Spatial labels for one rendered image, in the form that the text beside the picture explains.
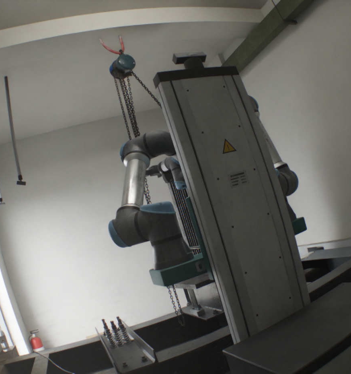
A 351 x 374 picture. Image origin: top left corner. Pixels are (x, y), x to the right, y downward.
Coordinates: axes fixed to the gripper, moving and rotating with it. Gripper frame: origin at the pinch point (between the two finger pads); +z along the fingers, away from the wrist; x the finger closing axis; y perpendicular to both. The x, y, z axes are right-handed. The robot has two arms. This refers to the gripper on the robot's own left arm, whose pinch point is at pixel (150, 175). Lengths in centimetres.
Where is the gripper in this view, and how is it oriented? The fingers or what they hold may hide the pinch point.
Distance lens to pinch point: 213.9
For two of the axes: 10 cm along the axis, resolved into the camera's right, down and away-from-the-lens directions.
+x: -7.8, 1.3, -6.1
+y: -2.8, -9.5, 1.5
